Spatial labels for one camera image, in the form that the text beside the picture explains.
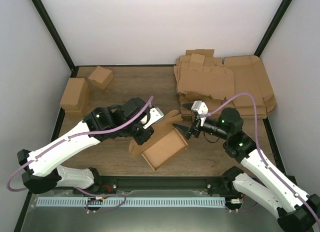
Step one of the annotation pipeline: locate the small folded cardboard box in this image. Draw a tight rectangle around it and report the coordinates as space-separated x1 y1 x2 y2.
88 66 114 90

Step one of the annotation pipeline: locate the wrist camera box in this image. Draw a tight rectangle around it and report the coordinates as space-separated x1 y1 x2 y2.
191 100 209 121
140 107 164 129

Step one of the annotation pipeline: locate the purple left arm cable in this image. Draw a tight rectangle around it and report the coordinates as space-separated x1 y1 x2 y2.
6 95 155 216

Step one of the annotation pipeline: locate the light blue slotted cable duct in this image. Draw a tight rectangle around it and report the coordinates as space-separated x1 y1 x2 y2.
36 197 226 208

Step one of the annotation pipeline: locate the large flat cardboard sheet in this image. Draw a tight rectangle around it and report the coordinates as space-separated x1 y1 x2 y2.
223 55 277 119

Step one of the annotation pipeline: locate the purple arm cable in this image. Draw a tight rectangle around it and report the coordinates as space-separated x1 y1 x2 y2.
6 95 155 216
199 92 320 225

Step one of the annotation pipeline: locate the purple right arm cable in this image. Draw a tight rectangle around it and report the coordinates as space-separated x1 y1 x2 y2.
199 92 320 225

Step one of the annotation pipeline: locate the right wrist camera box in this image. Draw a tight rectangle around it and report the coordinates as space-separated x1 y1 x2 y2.
191 100 209 121

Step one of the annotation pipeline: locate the black aluminium frame rail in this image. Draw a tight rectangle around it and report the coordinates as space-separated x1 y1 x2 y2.
31 176 296 196

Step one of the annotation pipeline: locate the tall folded cardboard box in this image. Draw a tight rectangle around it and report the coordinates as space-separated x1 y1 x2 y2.
60 78 90 117

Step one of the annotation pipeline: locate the stack of flat cardboard sheets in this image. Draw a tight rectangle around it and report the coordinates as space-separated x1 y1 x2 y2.
173 49 235 119

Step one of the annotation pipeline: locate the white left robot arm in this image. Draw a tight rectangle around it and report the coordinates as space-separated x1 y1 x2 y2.
17 98 164 194

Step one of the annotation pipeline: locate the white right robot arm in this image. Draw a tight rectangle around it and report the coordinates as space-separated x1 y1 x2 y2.
174 101 320 232

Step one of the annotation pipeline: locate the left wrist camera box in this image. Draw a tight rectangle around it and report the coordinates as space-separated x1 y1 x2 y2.
140 107 164 129

